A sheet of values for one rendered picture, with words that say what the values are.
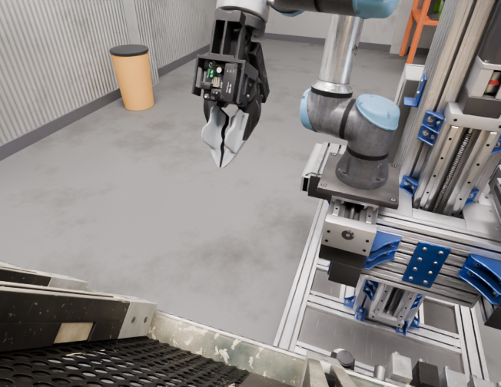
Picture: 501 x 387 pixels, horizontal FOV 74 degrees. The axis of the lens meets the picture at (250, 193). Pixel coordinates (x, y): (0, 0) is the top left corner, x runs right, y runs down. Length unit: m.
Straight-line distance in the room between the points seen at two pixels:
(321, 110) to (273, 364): 0.64
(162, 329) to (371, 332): 1.10
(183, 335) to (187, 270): 1.31
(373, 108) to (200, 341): 0.69
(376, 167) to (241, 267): 1.31
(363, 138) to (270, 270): 1.31
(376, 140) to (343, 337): 0.98
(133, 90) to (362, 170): 3.46
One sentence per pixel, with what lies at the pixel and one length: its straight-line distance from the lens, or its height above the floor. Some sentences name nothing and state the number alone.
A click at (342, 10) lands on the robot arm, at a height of 1.51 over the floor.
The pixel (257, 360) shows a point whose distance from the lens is 0.78.
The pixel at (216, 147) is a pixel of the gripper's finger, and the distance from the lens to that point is 0.53.
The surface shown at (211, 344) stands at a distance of 0.80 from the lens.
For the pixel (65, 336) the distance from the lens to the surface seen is 0.60.
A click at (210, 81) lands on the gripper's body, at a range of 0.49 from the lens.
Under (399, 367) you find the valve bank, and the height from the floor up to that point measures 0.76.
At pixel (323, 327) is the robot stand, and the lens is 1.66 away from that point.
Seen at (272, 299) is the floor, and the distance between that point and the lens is 1.96.
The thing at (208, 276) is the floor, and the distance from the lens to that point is 2.06.
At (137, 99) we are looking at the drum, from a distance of 4.20.
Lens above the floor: 1.59
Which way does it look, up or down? 37 degrees down
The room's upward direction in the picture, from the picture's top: 2 degrees clockwise
